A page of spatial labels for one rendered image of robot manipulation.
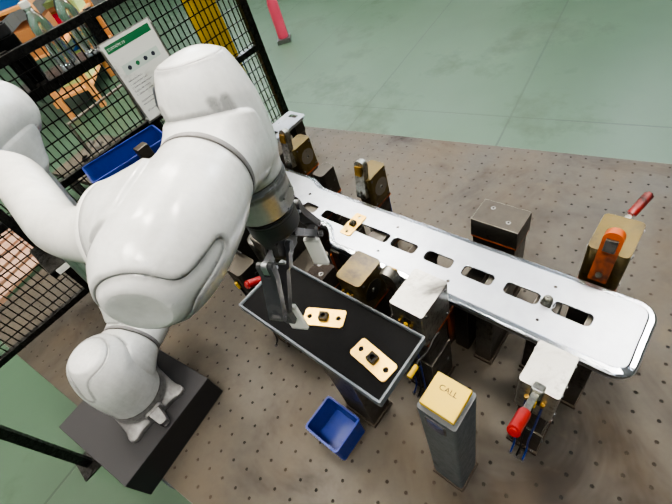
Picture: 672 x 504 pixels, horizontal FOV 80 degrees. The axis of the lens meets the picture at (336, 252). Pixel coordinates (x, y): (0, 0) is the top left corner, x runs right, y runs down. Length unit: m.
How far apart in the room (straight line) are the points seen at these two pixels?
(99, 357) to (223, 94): 0.84
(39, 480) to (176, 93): 2.45
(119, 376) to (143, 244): 0.85
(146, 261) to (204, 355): 1.15
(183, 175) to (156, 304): 0.11
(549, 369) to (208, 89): 0.69
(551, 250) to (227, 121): 1.19
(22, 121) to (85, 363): 0.55
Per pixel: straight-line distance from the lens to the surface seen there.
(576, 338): 0.92
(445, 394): 0.68
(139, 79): 1.81
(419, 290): 0.83
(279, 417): 1.25
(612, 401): 1.22
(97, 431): 1.41
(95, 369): 1.14
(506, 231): 1.04
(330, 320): 0.77
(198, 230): 0.34
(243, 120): 0.43
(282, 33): 5.58
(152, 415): 1.28
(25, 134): 0.95
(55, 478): 2.65
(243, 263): 1.06
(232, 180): 0.38
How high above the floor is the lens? 1.79
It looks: 47 degrees down
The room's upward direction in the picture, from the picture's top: 22 degrees counter-clockwise
